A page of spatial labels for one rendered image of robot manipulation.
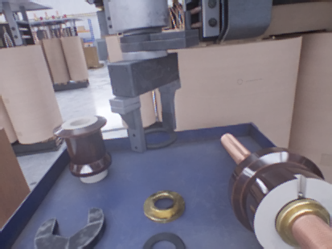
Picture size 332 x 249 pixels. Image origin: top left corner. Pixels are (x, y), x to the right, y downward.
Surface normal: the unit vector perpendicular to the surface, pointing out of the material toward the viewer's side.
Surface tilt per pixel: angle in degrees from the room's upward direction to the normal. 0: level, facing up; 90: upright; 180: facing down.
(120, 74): 90
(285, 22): 90
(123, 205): 0
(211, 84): 90
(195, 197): 0
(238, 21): 90
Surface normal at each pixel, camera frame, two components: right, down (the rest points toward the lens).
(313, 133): -0.64, 0.35
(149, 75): 0.82, 0.14
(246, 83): 0.13, 0.36
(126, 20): -0.36, 0.40
